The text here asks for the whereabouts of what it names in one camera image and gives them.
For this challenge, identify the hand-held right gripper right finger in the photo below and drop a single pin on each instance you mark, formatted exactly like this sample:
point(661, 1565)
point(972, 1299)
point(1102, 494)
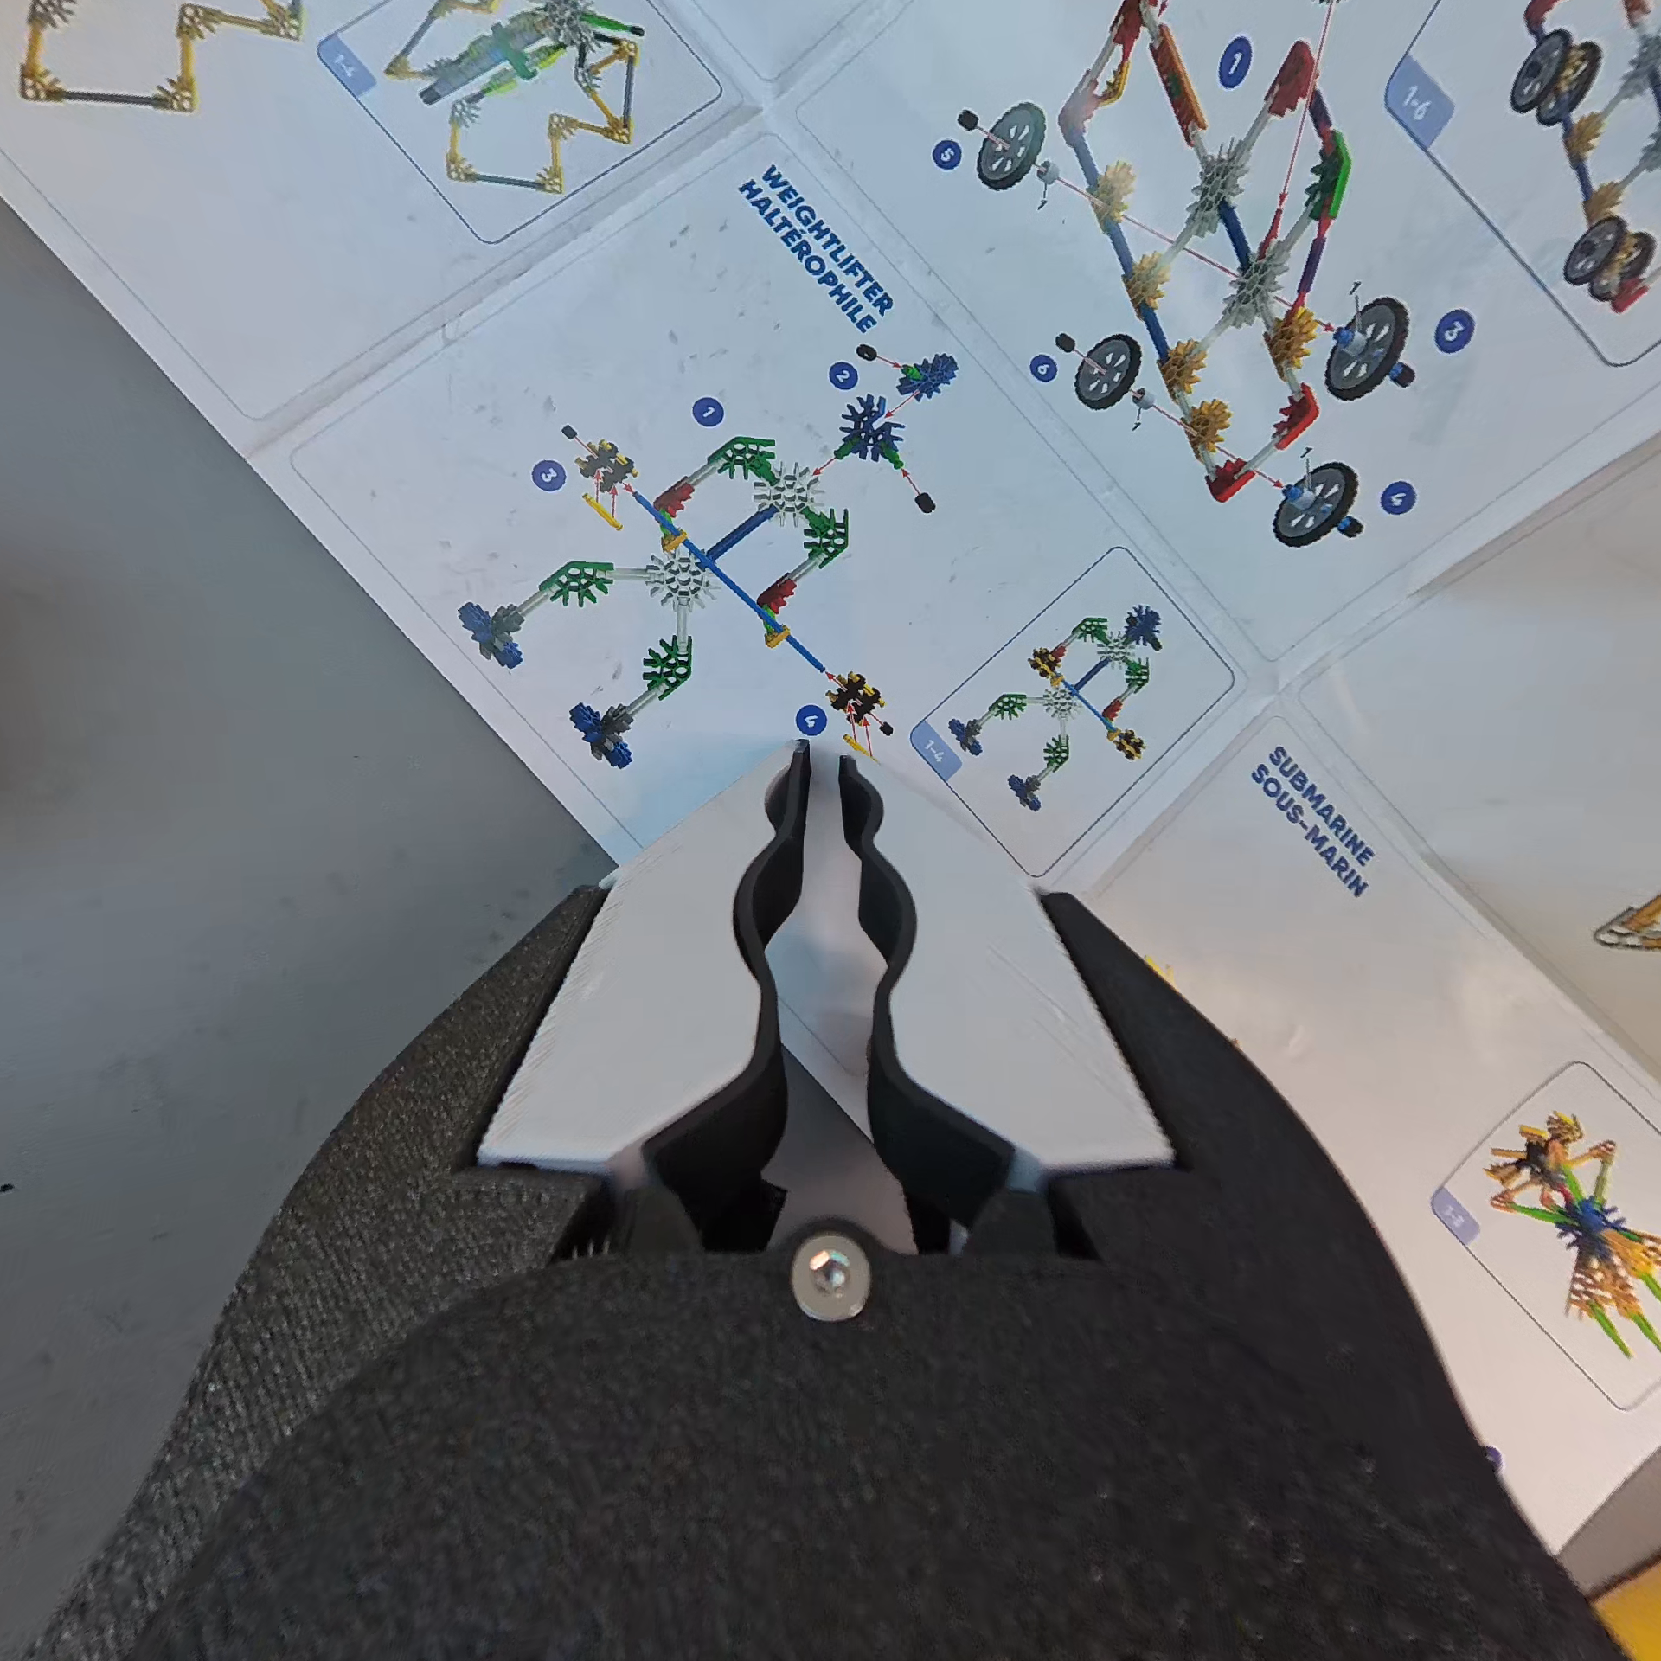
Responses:
point(1026, 1039)

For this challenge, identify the toy instruction poster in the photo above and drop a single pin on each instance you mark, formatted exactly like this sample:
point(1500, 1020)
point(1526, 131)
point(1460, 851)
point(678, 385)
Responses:
point(467, 364)

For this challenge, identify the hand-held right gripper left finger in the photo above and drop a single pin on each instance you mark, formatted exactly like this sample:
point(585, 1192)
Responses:
point(637, 1039)

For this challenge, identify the grey desk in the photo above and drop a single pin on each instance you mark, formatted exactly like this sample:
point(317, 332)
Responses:
point(208, 909)

